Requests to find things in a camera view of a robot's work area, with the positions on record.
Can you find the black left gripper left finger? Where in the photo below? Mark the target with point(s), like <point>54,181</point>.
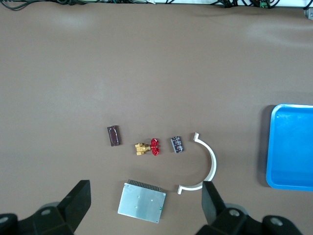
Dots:
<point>61,218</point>

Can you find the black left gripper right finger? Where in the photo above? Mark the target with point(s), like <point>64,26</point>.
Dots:
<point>232,222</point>

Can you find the silver metal box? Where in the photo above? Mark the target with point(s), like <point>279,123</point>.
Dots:
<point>140,203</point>

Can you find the blue plastic tray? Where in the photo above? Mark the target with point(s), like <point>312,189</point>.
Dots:
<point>293,147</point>

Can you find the brass valve red handwheel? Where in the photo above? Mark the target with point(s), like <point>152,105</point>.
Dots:
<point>146,148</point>

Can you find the brown table mat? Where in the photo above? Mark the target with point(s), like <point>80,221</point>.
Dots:
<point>146,73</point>

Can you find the green connector plug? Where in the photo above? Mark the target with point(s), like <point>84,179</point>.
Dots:
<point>263,4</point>

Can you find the white semicircular bracket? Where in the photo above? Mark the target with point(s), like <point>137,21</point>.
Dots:
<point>212,161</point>

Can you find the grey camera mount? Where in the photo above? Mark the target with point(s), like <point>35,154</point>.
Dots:
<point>309,13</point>

